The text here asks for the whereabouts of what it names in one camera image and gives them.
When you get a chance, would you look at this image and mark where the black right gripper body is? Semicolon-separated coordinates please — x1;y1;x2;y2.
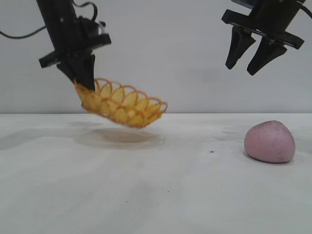
221;0;307;50

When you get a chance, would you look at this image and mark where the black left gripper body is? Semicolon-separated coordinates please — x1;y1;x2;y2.
38;9;112;68

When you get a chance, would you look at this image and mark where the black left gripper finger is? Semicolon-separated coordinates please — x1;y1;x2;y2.
89;55;96;85
57;55;95;89

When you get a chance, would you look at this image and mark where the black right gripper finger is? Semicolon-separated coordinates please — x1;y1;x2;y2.
225;28;257;70
247;37;288;76

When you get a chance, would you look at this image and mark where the yellow woven plastic basket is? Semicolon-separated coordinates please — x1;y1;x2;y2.
74;77;168;129

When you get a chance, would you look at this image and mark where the pink soft peach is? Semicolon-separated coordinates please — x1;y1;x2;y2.
244;119;296;163

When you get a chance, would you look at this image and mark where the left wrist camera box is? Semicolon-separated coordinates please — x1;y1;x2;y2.
77;16;108;39

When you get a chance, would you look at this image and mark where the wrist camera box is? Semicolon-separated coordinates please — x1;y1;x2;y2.
77;16;108;39
231;0;257;6

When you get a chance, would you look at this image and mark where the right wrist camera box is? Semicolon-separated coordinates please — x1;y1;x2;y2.
231;0;257;6

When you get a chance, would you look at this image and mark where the black right camera cable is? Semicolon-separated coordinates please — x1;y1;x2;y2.
299;4;312;16

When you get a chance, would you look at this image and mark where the black camera cable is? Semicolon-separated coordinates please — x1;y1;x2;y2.
0;1;98;40
299;4;312;16

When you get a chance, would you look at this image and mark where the black left camera cable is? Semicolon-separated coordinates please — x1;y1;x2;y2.
0;1;98;40

